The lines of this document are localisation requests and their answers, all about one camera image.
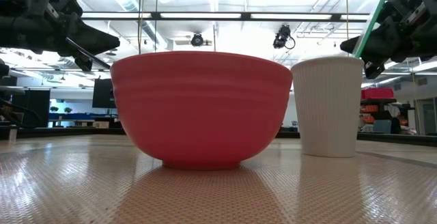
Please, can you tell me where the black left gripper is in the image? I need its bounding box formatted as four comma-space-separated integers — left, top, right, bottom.
20, 0, 121, 72

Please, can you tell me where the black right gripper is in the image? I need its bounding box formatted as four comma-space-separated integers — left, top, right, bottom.
340, 0, 437, 80

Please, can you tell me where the green straw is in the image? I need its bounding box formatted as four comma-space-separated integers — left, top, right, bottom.
352, 0, 397, 59

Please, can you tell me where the red storage bin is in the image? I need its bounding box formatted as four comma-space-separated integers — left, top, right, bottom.
361, 87, 395, 100

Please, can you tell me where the black monitor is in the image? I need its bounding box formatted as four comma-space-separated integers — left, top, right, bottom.
91, 78, 117, 109

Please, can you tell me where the shelf with orange bins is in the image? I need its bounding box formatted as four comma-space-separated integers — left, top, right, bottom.
359, 98, 399, 135

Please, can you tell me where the blue workbench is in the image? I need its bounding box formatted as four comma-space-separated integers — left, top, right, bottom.
47, 112, 119, 128

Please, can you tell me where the light blue bin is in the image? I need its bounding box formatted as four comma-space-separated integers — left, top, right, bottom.
373, 120, 393, 135

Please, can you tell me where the white ribbed paper cup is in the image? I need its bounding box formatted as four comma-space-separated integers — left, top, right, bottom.
290, 56, 365, 158

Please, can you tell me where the black cabinet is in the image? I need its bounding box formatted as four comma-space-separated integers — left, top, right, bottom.
13, 87, 52, 128

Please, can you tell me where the red bowl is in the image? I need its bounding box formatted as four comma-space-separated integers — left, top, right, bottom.
109, 51, 294, 170

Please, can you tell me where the black overhead beam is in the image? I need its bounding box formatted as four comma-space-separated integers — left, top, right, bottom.
81, 11, 371, 23

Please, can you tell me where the beige mat with grey border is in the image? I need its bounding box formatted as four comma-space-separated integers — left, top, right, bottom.
0, 141, 437, 224

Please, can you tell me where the black camera with cable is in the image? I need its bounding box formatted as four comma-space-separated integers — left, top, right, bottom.
272, 25, 296, 51

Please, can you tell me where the round black camera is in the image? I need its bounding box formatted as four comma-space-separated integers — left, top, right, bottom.
190, 32, 205, 48

